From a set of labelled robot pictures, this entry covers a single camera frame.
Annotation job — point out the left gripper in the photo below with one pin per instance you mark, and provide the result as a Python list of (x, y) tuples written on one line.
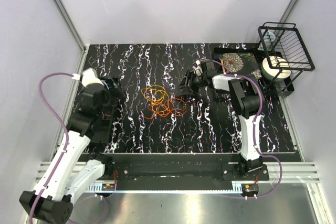
[(116, 95)]

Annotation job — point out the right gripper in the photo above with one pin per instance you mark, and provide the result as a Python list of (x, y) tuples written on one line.
[(191, 90)]

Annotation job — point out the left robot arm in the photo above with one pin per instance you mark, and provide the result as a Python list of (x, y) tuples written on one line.
[(54, 196)]

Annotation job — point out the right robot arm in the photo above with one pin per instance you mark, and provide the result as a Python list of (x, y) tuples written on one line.
[(246, 98)]

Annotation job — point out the black three-compartment tray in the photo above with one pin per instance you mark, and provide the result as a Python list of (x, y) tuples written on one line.
[(105, 119)]

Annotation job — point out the floral patterned box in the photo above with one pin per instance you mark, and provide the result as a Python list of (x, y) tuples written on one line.
[(242, 63)]

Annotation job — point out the white round bowl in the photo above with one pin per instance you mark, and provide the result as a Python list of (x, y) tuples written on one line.
[(278, 68)]

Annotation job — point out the glass cup in rack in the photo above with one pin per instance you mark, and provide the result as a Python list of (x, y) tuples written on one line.
[(269, 39)]

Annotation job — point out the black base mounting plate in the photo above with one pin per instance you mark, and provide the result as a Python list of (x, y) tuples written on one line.
[(168, 176)]

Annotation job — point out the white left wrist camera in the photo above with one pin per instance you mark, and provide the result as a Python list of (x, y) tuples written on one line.
[(88, 77)]

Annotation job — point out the black wire dish rack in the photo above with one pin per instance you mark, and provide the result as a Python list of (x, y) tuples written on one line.
[(290, 46)]

